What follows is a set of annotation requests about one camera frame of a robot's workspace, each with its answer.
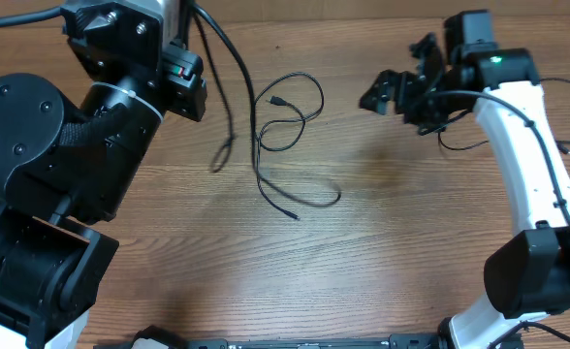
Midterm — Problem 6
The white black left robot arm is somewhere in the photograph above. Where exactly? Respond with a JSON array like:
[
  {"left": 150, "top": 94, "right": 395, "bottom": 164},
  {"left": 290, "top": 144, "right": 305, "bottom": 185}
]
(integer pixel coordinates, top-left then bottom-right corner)
[{"left": 0, "top": 0, "right": 206, "bottom": 348}]

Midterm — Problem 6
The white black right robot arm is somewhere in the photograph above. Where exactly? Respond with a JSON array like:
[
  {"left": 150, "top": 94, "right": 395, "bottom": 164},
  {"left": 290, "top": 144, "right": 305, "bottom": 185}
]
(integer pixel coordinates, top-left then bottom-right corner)
[{"left": 359, "top": 10, "right": 570, "bottom": 348}]

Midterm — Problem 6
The brown cardboard back panel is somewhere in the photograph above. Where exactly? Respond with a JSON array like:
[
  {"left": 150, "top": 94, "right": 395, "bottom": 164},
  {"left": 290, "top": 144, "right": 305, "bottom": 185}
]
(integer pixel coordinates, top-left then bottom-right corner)
[{"left": 0, "top": 0, "right": 570, "bottom": 28}]

